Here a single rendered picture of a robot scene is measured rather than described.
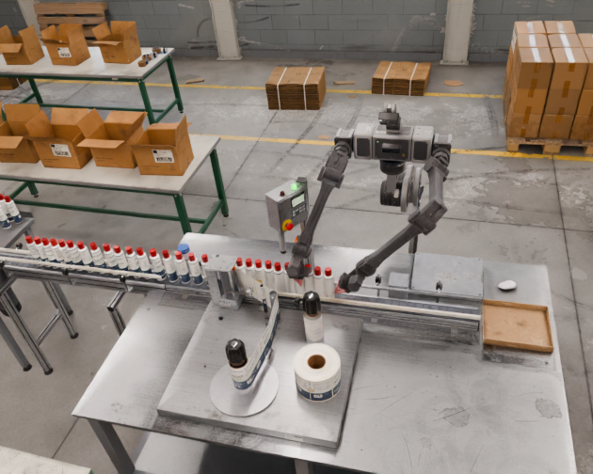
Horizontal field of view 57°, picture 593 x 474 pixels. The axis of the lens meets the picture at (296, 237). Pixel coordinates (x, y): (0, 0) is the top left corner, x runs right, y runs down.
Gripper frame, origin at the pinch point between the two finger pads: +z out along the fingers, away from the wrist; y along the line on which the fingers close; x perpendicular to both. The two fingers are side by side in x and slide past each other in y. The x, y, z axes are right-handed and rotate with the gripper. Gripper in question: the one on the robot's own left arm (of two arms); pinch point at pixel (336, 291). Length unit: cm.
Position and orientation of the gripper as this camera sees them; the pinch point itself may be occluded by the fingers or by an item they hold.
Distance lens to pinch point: 275.8
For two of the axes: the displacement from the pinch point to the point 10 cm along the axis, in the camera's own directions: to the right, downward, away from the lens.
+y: -2.4, 6.3, -7.4
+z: -5.4, 5.5, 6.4
